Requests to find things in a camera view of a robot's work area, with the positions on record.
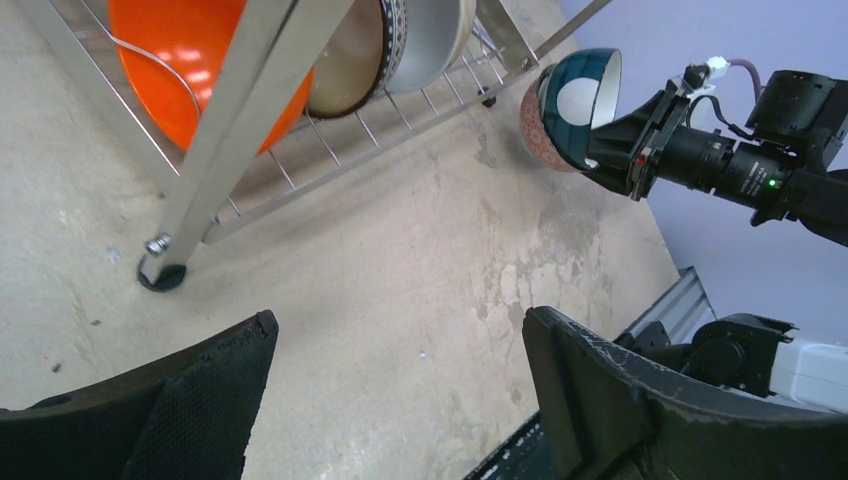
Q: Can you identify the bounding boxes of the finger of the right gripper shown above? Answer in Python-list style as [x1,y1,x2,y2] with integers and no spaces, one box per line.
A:
[585,90,670,196]

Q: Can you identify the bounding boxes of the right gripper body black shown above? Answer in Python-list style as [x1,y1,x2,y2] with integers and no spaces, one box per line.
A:
[625,77,729,200]

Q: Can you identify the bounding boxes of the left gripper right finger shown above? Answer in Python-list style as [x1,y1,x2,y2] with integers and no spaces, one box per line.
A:
[522,307,847,479]

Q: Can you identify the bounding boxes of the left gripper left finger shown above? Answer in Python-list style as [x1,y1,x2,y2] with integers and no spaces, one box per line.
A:
[1,310,279,479]

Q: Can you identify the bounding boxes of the white bowl teal outside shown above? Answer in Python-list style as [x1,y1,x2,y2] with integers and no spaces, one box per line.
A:
[519,48,622,172]

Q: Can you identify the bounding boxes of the white bowl brown outside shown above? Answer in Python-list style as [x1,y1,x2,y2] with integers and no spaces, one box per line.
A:
[385,0,477,94]

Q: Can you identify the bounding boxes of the stainless steel dish rack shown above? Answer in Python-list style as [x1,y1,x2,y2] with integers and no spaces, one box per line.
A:
[22,1,603,292]

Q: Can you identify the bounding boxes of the beige bowl dark patterned outside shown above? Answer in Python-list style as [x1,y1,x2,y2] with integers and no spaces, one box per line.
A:
[307,0,407,119]

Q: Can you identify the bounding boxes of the orange bowl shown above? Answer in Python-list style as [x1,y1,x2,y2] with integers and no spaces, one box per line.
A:
[107,0,315,157]

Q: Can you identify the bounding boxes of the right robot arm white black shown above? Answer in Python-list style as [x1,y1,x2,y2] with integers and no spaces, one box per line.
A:
[587,70,847,245]

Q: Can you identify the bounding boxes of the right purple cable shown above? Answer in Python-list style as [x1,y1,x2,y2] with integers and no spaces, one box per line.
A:
[725,58,766,104]

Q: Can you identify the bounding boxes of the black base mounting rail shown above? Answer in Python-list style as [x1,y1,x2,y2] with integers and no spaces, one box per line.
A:
[463,266,848,480]

